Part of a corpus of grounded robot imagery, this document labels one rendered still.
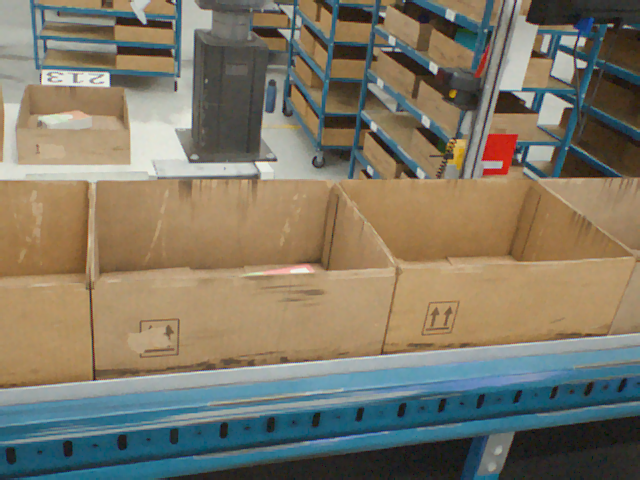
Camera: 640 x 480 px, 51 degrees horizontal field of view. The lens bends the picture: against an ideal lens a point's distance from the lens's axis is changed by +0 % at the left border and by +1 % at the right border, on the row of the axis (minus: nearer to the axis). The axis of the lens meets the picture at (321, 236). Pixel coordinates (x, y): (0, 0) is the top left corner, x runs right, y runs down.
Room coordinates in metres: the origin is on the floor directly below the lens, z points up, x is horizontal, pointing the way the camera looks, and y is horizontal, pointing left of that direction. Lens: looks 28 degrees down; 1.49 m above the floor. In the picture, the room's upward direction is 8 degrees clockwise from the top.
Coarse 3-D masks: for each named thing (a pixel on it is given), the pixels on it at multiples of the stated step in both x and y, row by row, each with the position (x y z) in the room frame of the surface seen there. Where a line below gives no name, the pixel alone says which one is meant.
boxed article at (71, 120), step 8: (72, 112) 1.88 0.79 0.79; (80, 112) 1.89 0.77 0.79; (40, 120) 1.80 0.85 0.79; (48, 120) 1.79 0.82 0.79; (56, 120) 1.80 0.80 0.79; (64, 120) 1.81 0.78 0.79; (72, 120) 1.82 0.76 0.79; (80, 120) 1.84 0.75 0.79; (88, 120) 1.86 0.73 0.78; (40, 128) 1.80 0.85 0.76; (48, 128) 1.77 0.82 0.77; (56, 128) 1.78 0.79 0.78; (64, 128) 1.80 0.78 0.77; (72, 128) 1.82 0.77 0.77; (80, 128) 1.84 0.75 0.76
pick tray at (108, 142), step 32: (32, 96) 1.91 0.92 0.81; (64, 96) 1.95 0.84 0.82; (96, 96) 1.98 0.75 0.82; (32, 128) 1.80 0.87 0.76; (96, 128) 1.86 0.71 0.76; (128, 128) 1.70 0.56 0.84; (32, 160) 1.57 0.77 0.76; (64, 160) 1.59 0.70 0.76; (96, 160) 1.62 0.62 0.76; (128, 160) 1.65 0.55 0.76
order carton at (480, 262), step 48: (384, 192) 1.07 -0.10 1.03; (432, 192) 1.11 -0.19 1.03; (480, 192) 1.14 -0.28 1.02; (528, 192) 1.17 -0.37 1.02; (384, 240) 1.08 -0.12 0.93; (432, 240) 1.11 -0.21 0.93; (480, 240) 1.15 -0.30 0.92; (528, 240) 1.14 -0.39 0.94; (576, 240) 1.03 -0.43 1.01; (432, 288) 0.79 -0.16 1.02; (480, 288) 0.82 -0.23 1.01; (528, 288) 0.84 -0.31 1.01; (576, 288) 0.87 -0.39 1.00; (624, 288) 0.90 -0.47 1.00; (384, 336) 0.78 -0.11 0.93; (432, 336) 0.80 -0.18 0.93; (480, 336) 0.82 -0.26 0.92; (528, 336) 0.85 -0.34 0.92; (576, 336) 0.88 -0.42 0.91
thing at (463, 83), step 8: (440, 72) 1.81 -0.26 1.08; (448, 72) 1.78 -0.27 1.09; (456, 72) 1.79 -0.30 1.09; (464, 72) 1.80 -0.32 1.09; (472, 72) 1.82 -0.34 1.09; (440, 80) 1.80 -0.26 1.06; (448, 80) 1.78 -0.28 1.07; (456, 80) 1.78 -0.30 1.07; (464, 80) 1.79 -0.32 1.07; (472, 80) 1.80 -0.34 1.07; (480, 80) 1.81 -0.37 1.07; (448, 88) 1.80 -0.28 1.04; (456, 88) 1.79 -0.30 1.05; (464, 88) 1.79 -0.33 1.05; (472, 88) 1.80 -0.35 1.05; (456, 96) 1.81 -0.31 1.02; (464, 96) 1.81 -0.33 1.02; (464, 104) 1.82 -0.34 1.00
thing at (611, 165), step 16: (560, 48) 3.29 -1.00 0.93; (576, 48) 3.26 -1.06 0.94; (608, 64) 2.97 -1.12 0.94; (624, 64) 3.03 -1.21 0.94; (544, 96) 3.32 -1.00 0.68; (560, 96) 3.20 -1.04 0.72; (592, 112) 2.97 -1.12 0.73; (608, 112) 2.96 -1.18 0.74; (544, 128) 3.25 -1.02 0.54; (560, 128) 3.31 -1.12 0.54; (624, 128) 2.77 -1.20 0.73; (576, 144) 3.07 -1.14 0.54; (592, 160) 2.88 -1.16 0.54; (608, 160) 2.90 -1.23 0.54; (544, 176) 3.14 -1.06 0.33; (560, 176) 3.16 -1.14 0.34; (608, 176) 2.76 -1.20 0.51; (624, 176) 2.71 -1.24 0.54
